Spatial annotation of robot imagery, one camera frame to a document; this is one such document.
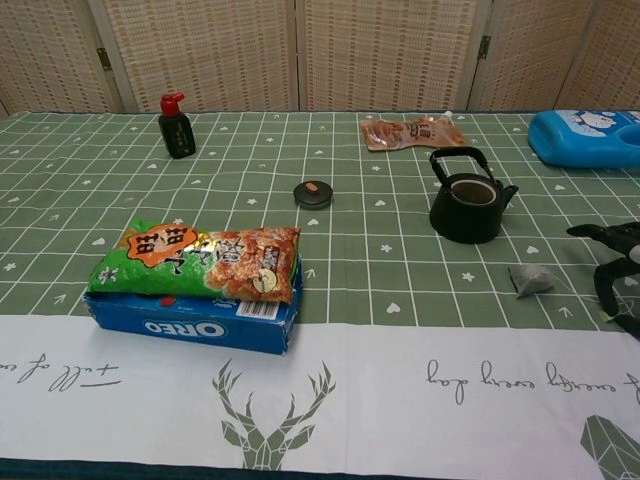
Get green checked deer tablecloth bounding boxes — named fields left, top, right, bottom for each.
left=0, top=108, right=640, bottom=480

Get black teapot lid wooden knob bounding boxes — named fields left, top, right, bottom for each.
left=292, top=180, right=335, bottom=210

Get green orange snack bag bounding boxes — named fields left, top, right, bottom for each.
left=85, top=218, right=303, bottom=305

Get black cast iron teapot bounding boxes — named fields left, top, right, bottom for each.
left=428, top=147, right=520, bottom=245

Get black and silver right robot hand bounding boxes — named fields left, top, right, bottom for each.
left=566, top=220, right=640, bottom=334

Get grey pyramid tea bag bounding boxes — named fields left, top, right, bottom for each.
left=508, top=263, right=612, bottom=322

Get blue Oreo cookie box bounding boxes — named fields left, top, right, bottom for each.
left=82, top=252, right=304, bottom=357

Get blue detergent jug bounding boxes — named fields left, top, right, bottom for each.
left=527, top=108, right=640, bottom=169

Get woven beige folding screen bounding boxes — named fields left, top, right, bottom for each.
left=0, top=0, right=640, bottom=119

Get black bottle red cap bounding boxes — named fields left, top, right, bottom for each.
left=157, top=92, right=196, bottom=160

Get brown snack pouch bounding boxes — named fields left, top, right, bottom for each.
left=358, top=110, right=467, bottom=153

